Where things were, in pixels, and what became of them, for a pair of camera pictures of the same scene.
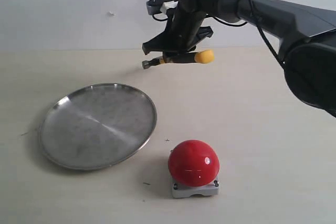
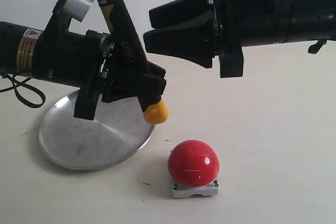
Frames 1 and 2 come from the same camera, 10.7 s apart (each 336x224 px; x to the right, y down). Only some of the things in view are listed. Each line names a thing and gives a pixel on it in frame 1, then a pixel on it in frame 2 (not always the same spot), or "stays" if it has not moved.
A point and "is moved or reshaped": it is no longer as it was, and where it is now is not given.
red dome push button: x=193 y=166 stays
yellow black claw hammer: x=200 y=56 is moved or reshaped
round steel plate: x=96 y=126 stays
